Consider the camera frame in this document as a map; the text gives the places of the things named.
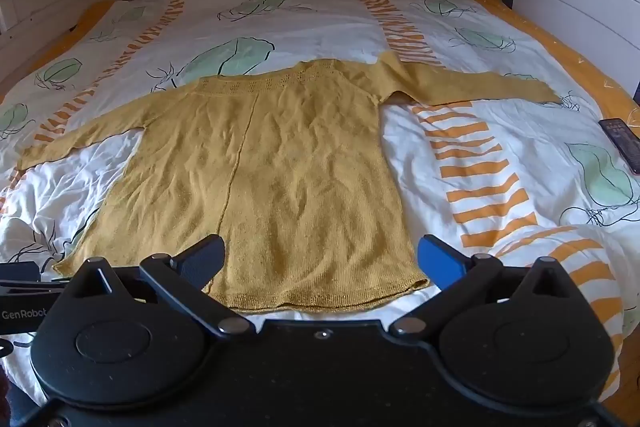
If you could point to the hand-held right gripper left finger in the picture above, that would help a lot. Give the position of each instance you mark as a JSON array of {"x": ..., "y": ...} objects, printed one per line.
[{"x": 202, "y": 261}]

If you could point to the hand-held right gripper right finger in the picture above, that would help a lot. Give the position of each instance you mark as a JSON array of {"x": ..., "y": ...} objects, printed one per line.
[{"x": 440, "y": 263}]

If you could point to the black remote control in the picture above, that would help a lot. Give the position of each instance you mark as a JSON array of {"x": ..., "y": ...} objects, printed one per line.
[{"x": 622, "y": 142}]

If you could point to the white printed duvet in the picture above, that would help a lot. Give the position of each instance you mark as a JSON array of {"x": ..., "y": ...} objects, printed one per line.
[{"x": 500, "y": 187}]

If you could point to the yellow knit sweater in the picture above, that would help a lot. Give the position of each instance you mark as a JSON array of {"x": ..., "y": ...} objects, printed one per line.
[{"x": 280, "y": 167}]

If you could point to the orange bed sheet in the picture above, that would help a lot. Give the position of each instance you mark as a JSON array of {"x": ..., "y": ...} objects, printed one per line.
[{"x": 565, "y": 52}]

